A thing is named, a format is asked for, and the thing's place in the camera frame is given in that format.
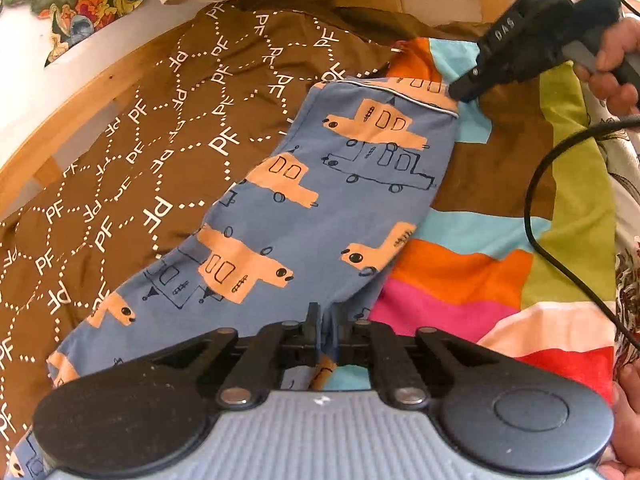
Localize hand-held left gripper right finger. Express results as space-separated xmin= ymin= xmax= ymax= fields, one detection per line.
xmin=327 ymin=310 xmax=503 ymax=407

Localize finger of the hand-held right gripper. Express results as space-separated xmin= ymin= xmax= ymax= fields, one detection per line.
xmin=446 ymin=66 xmax=482 ymax=105

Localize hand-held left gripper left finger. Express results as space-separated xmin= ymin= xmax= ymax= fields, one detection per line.
xmin=145 ymin=303 xmax=322 ymax=407

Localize person's leg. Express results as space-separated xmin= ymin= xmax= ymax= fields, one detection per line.
xmin=597 ymin=360 xmax=640 ymax=480

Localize blue car print pants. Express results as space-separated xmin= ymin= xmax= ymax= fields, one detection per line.
xmin=10 ymin=76 xmax=462 ymax=480

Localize brown patterned blanket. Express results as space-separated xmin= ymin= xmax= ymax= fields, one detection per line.
xmin=0 ymin=0 xmax=483 ymax=443

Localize wooden bed frame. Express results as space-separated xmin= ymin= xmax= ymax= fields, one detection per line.
xmin=0 ymin=0 xmax=568 ymax=211

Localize person's right hand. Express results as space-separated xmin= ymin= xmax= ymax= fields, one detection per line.
xmin=580 ymin=16 xmax=640 ymax=116

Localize floral printed cloth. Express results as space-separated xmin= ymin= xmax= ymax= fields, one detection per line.
xmin=0 ymin=0 xmax=152 ymax=69

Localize black cable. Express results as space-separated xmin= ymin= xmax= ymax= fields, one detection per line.
xmin=524 ymin=113 xmax=640 ymax=354

